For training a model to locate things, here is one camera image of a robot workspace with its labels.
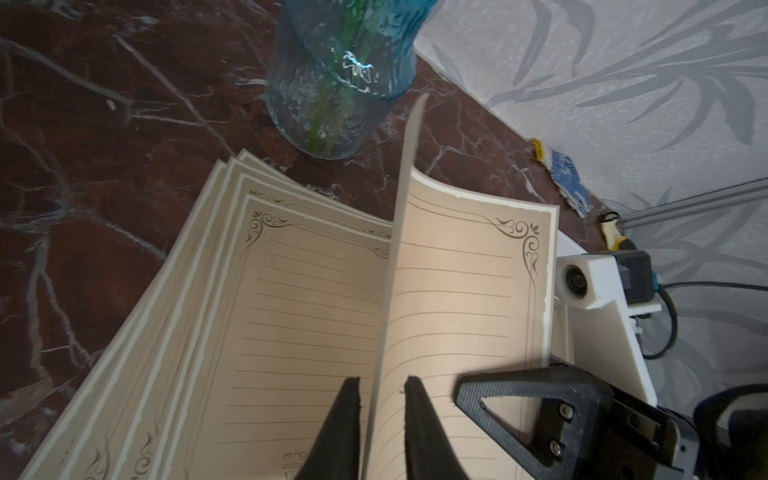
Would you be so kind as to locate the blue dotted work glove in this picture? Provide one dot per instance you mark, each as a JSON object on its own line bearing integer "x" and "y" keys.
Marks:
{"x": 565, "y": 176}

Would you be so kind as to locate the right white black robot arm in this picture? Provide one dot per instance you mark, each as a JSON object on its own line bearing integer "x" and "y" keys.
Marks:
{"x": 733, "y": 443}

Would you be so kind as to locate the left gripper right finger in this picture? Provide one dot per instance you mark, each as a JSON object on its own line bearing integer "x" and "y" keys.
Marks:
{"x": 428, "y": 452}

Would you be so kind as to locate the removed stationery sheet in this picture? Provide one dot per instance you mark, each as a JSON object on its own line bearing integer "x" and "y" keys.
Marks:
{"x": 470, "y": 289}
{"x": 295, "y": 311}

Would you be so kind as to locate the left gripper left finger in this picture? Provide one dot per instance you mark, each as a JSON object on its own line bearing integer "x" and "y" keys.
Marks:
{"x": 335, "y": 453}

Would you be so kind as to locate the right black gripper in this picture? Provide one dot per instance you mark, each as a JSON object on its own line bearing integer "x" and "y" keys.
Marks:
{"x": 557, "y": 417}

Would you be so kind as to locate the glass vase with flowers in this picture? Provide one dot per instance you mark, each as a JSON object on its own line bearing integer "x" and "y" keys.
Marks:
{"x": 337, "y": 68}

